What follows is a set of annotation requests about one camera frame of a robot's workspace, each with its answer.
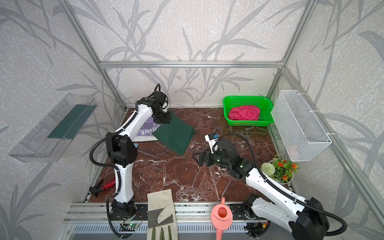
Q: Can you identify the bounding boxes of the clear plastic wall shelf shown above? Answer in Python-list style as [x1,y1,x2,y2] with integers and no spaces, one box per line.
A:
[9,94,97,163]

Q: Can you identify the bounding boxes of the potted artificial flowers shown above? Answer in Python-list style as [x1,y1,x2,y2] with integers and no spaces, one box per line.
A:
[261,155,300,185]

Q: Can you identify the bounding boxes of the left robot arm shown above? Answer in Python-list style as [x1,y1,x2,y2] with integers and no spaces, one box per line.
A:
[89,84,171,219]

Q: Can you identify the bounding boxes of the pink crumpled t-shirt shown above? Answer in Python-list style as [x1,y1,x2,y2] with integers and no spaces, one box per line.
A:
[229,105,261,121]

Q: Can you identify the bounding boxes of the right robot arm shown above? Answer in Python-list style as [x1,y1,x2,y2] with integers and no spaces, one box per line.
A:
[192,133,348,240]

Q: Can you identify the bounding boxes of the dark green t-shirt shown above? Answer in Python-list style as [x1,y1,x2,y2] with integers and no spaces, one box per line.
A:
[153,112,196,156]

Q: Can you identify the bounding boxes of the pink watering can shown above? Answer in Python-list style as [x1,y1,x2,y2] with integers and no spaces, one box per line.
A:
[211,197,233,240]

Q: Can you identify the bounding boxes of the red spray bottle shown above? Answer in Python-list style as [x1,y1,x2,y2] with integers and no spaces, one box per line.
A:
[89,179,116,197]

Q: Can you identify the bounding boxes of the beige gardening glove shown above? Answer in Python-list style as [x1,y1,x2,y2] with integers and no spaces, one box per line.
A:
[147,189,178,240]

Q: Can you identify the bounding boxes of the green plastic basket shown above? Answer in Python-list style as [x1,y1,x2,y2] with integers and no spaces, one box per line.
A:
[223,96,274,127]

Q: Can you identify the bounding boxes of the aluminium frame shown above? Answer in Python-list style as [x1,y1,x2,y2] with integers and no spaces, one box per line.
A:
[56,0,384,240]

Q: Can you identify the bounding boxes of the white folded t-shirt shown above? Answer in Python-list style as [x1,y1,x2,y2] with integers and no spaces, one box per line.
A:
[127,112,160,142]

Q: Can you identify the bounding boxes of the white wire mesh basket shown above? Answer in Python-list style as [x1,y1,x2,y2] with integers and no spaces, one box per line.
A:
[271,90,332,162]

